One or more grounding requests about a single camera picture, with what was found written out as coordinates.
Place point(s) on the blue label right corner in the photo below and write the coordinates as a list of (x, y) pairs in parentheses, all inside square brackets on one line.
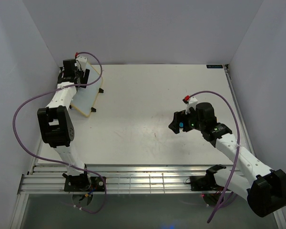
[(214, 66)]

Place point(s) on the yellow framed whiteboard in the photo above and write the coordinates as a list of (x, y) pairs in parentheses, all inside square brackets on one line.
[(84, 100)]

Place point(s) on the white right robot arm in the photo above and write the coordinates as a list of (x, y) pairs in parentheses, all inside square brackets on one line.
[(263, 188)]

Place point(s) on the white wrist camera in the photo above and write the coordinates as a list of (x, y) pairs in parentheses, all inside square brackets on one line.
[(81, 62), (191, 103)]

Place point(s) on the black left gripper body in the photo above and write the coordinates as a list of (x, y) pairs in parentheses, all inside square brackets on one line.
[(83, 76)]

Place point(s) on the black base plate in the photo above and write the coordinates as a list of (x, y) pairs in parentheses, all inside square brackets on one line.
[(203, 183), (84, 184)]

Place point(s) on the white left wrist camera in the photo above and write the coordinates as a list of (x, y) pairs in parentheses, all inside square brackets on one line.
[(81, 62)]

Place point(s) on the aluminium rail frame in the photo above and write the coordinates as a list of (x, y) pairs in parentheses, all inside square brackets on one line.
[(128, 139)]

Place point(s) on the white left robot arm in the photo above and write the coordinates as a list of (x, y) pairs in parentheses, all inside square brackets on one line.
[(54, 120)]

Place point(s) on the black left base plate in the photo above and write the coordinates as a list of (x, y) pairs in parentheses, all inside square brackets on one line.
[(84, 184)]

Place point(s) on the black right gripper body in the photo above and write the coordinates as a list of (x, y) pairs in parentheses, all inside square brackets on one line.
[(190, 121)]

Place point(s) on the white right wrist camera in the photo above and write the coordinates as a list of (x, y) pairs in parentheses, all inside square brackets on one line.
[(191, 103)]

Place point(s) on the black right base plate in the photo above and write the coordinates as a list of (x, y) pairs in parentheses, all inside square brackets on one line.
[(203, 183)]

